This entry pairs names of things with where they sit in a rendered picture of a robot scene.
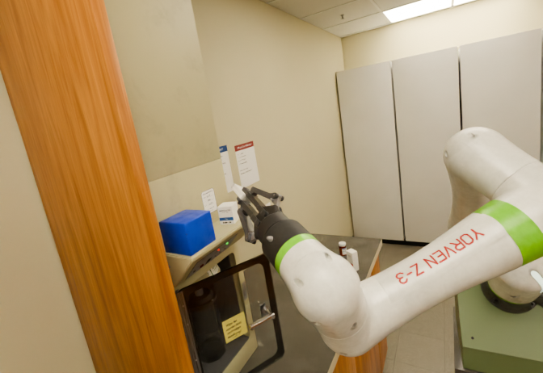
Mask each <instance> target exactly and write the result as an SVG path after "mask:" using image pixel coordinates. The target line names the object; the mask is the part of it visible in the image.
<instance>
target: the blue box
mask: <svg viewBox="0 0 543 373"><path fill-rule="evenodd" d="M159 226H160V229H161V233H162V239H163V243H164V246H165V250H166V252H167V253H172V254H182V255H187V256H192V255H194V254H196V253H197V252H199V251H200V250H202V249H203V248H204V247H205V246H207V245H209V244H210V243H212V242H213V241H215V240H216V237H215V232H214V228H213V222H212V217H211V213H210V211H206V210H187V209H185V210H183V211H181V212H179V213H177V214H175V215H173V216H170V217H168V218H166V219H165V220H162V221H160V222H159Z"/></svg>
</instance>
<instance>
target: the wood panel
mask: <svg viewBox="0 0 543 373"><path fill-rule="evenodd" d="M0 70H1V73H2V77H3V80H4V83H5V86H6V90H7V93H8V95H9V99H10V101H11V106H12V108H13V111H14V114H15V118H16V121H17V124H18V126H19V131H20V134H21V137H22V139H23V143H24V147H25V149H26V152H27V156H28V159H29V162H30V165H31V168H32V172H33V174H34V178H35V180H36V185H37V187H38V190H39V193H40V197H41V200H42V203H43V205H44V210H45V213H46V216H47V218H48V222H49V226H50V228H51V231H52V234H53V238H54V241H55V244H56V247H57V251H58V253H59V257H60V259H61V264H62V266H63V269H64V272H65V277H66V279H67V282H68V284H69V289H70V292H71V295H72V297H73V300H74V305H75V308H76V310H77V313H78V317H79V320H80V323H81V326H82V330H83V332H84V336H85V339H86V343H87V345H88V348H89V351H90V356H91V358H92V361H93V363H94V366H95V371H96V373H195V372H194V369H193V366H192V360H191V356H190V353H189V349H188V345H187V339H186V336H185V332H184V329H183V323H182V319H181V316H180V312H179V306H178V303H177V299H176V296H175V289H174V286H173V283H172V279H171V276H170V270H169V266H168V262H167V259H166V253H165V250H164V246H163V243H162V237H161V233H160V229H159V226H158V220H157V217H156V213H155V210H154V203H153V200H152V196H151V193H150V189H149V184H148V180H147V176H146V172H145V167H144V163H143V160H142V156H141V150H140V146H139V143H138V139H137V134H136V130H135V127H134V123H133V117H132V113H131V110H130V106H129V103H128V97H127V94H126V89H125V86H124V80H123V77H122V73H121V70H120V63H119V60H118V56H117V53H116V47H115V44H114V40H113V37H112V30H111V27H110V23H109V20H108V17H107V11H106V7H105V3H104V0H0Z"/></svg>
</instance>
